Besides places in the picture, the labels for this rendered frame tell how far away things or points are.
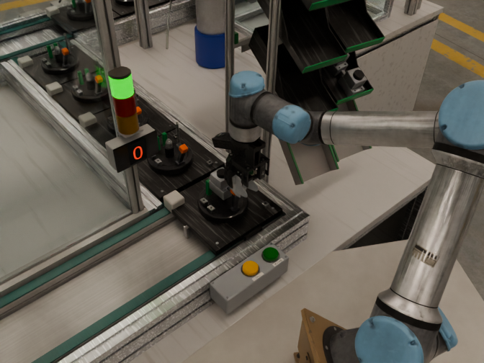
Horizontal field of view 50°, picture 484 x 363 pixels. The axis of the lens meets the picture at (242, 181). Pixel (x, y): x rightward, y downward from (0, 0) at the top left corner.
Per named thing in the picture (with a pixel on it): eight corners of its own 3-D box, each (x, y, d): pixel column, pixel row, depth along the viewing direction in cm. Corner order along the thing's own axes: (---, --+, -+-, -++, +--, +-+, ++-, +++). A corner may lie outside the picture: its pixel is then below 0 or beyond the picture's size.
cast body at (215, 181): (235, 193, 144) (236, 174, 139) (223, 200, 141) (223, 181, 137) (217, 177, 148) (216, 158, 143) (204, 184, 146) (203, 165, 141)
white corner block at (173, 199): (186, 207, 150) (184, 197, 147) (172, 214, 148) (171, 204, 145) (176, 199, 152) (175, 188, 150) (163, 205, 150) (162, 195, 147)
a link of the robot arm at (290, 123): (324, 118, 114) (285, 98, 119) (301, 109, 104) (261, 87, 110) (307, 150, 115) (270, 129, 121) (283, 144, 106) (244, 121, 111)
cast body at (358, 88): (360, 95, 150) (372, 81, 144) (348, 99, 148) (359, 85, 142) (346, 72, 153) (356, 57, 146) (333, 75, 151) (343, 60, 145)
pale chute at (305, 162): (331, 171, 157) (339, 168, 153) (294, 185, 152) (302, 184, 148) (298, 82, 156) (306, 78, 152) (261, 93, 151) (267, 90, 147)
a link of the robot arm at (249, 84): (250, 92, 108) (220, 77, 112) (248, 135, 115) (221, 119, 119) (275, 78, 112) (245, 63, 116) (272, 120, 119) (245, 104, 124)
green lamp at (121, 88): (138, 93, 119) (135, 75, 115) (119, 101, 116) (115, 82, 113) (126, 84, 121) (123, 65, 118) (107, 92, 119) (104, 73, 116)
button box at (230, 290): (287, 271, 140) (289, 256, 136) (227, 315, 130) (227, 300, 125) (269, 255, 144) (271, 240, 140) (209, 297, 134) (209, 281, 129)
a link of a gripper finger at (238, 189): (243, 211, 134) (243, 185, 127) (227, 199, 137) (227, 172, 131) (252, 206, 135) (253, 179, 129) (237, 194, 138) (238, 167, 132)
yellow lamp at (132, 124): (143, 129, 125) (140, 112, 122) (124, 137, 123) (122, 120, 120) (132, 119, 128) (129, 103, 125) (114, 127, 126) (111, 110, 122)
